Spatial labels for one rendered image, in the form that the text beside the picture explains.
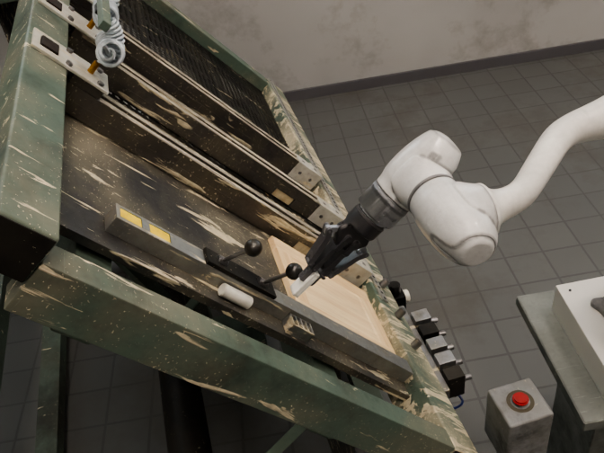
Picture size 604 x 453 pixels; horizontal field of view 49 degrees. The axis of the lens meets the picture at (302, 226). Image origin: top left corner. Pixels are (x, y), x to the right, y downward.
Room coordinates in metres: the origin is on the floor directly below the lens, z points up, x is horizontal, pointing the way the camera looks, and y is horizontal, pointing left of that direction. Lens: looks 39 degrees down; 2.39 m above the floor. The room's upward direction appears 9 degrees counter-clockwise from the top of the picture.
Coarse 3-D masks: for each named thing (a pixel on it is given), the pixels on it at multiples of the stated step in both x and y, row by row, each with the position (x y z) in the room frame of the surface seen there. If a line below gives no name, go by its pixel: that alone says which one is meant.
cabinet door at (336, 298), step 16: (272, 240) 1.43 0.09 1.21; (288, 256) 1.39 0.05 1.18; (304, 256) 1.45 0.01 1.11; (288, 288) 1.23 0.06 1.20; (320, 288) 1.33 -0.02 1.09; (336, 288) 1.39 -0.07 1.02; (352, 288) 1.46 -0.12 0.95; (304, 304) 1.19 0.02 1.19; (320, 304) 1.24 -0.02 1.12; (336, 304) 1.30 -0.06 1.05; (352, 304) 1.36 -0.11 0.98; (368, 304) 1.42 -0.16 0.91; (336, 320) 1.21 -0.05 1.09; (352, 320) 1.27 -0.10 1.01; (368, 320) 1.32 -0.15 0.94; (368, 336) 1.22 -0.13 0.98; (384, 336) 1.28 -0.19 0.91
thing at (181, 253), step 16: (112, 208) 1.08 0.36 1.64; (112, 224) 1.04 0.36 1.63; (128, 224) 1.04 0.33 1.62; (144, 224) 1.07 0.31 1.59; (128, 240) 1.04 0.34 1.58; (144, 240) 1.05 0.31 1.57; (160, 240) 1.05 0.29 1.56; (176, 240) 1.09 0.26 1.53; (160, 256) 1.05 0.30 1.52; (176, 256) 1.06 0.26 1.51; (192, 256) 1.06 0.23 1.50; (192, 272) 1.06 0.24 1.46; (208, 272) 1.06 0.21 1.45; (240, 288) 1.07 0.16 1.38; (256, 304) 1.08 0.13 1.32; (272, 304) 1.08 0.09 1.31; (288, 304) 1.10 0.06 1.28; (320, 320) 1.12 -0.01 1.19; (320, 336) 1.10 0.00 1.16; (336, 336) 1.11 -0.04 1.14; (352, 336) 1.14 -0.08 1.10; (352, 352) 1.11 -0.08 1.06; (368, 352) 1.12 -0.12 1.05; (384, 352) 1.15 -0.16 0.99; (384, 368) 1.12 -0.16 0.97; (400, 368) 1.13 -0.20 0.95
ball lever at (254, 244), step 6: (252, 240) 1.06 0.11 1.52; (258, 240) 1.06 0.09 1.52; (246, 246) 1.05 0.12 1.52; (252, 246) 1.04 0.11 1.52; (258, 246) 1.04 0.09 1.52; (240, 252) 1.07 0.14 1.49; (246, 252) 1.04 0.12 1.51; (252, 252) 1.04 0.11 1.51; (258, 252) 1.04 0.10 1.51; (222, 258) 1.09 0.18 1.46; (228, 258) 1.08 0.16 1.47; (234, 258) 1.07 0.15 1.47
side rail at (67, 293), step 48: (48, 288) 0.78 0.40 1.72; (96, 288) 0.79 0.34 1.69; (144, 288) 0.85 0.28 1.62; (96, 336) 0.78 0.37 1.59; (144, 336) 0.80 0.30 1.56; (192, 336) 0.81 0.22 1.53; (240, 336) 0.87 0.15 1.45; (240, 384) 0.82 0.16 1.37; (288, 384) 0.83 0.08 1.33; (336, 384) 0.88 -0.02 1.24; (336, 432) 0.85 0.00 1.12; (384, 432) 0.86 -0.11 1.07; (432, 432) 0.90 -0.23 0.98
